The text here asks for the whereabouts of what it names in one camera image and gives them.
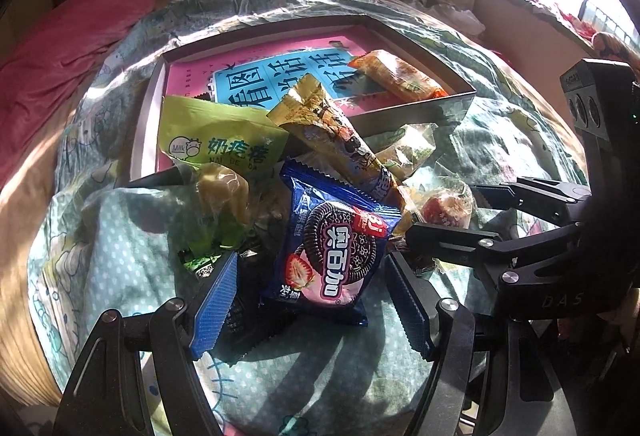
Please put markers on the clear packet with red sweet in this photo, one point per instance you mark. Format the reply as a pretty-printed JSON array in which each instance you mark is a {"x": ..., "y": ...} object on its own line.
[{"x": 440, "y": 206}]

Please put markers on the green bread packet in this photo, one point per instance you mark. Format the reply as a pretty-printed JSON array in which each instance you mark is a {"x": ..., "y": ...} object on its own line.
[{"x": 220, "y": 146}]

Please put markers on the black snack packet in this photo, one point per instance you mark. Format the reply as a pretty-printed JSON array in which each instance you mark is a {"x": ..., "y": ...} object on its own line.
[{"x": 252, "y": 296}]

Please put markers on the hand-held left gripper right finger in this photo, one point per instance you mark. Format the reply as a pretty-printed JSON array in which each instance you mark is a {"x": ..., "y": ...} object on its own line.
[{"x": 410, "y": 311}]

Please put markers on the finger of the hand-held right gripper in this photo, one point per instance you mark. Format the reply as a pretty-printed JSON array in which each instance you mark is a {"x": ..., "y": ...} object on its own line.
[
  {"x": 540, "y": 196},
  {"x": 460, "y": 243}
]

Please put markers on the blue cookie packet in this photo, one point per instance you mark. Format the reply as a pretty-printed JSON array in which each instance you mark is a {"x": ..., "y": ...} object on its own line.
[{"x": 330, "y": 241}]

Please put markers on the orange snack packet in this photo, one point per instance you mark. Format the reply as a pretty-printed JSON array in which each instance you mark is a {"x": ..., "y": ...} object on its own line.
[{"x": 400, "y": 76}]

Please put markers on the printed green blanket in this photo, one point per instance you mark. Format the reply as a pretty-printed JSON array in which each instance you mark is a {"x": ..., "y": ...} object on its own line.
[{"x": 500, "y": 81}]

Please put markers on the grey cardboard box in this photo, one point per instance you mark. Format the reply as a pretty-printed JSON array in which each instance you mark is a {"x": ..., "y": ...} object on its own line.
[{"x": 415, "y": 114}]

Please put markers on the long yellow snack packet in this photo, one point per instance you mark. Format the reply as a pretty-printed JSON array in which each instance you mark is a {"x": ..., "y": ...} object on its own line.
[{"x": 320, "y": 126}]

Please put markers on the pink blanket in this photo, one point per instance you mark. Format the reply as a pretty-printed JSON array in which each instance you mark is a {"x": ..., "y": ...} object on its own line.
[{"x": 65, "y": 56}]

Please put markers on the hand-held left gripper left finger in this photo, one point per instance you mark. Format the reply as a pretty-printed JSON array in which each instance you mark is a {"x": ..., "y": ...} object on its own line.
[{"x": 216, "y": 311}]

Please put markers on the clear cracker packet green label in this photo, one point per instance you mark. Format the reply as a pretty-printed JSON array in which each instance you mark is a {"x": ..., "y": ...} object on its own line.
[{"x": 405, "y": 151}]

